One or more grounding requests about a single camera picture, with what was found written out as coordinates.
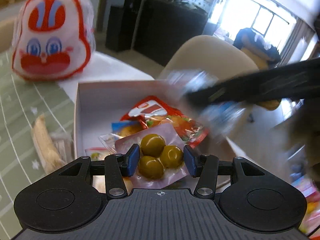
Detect packaged round bread bun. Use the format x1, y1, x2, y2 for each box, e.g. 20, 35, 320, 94
111, 120, 143, 138

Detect purple packet green olives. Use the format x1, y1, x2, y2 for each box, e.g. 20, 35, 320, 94
115, 124, 188, 189

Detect blue white candy packet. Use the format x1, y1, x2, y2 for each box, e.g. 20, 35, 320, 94
158, 69, 247, 144

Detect red roast chicken packet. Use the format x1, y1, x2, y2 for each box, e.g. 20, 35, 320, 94
121, 95, 209, 148

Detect clear packet beige biscuits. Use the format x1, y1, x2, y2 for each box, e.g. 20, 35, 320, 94
31, 114, 75, 174

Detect yellow red ball snack bag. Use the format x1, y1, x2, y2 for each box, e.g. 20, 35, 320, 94
85, 147, 116, 161

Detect white red rice cracker packet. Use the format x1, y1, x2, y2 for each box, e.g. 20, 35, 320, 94
98, 133, 121, 154

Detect pink cardboard box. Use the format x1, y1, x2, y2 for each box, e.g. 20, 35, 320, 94
74, 80, 246, 190

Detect beige chair right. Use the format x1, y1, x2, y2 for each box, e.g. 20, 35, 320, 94
158, 35, 259, 80

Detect beige chair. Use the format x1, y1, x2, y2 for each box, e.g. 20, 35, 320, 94
158, 35, 259, 80
0, 17, 16, 53

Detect green checked tablecloth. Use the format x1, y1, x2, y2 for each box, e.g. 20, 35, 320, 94
1, 50, 74, 239

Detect red white rabbit plush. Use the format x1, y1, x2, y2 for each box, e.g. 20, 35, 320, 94
11, 0, 95, 81

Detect black small cabinet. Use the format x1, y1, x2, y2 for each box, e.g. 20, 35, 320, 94
105, 0, 142, 52

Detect black aquarium cabinet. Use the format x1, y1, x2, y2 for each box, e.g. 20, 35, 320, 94
133, 0, 208, 66

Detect beige chair far middle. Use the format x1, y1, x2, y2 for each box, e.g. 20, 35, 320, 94
0, 17, 16, 53

